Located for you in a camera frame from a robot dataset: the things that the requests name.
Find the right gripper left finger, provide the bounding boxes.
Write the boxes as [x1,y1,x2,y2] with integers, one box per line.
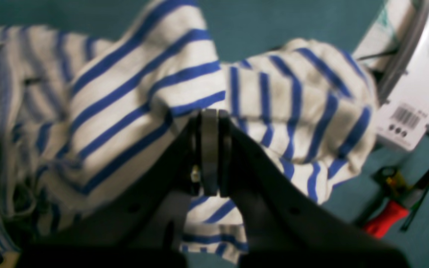
[16,109,219,268]

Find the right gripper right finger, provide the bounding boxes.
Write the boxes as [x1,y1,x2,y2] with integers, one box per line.
[218,110,410,268]

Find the red handled screwdriver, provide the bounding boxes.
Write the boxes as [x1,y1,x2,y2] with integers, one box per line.
[362,169,429,239]

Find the blue white striped T-shirt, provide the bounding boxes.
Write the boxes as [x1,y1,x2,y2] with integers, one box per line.
[0,0,378,255]

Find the teal table cloth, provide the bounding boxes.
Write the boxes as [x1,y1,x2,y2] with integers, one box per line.
[0,0,429,268]

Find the small yellow green battery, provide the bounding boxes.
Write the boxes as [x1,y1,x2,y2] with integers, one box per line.
[375,166,410,196]

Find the white blister pack box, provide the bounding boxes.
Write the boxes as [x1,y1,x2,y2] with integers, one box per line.
[376,0,429,151]

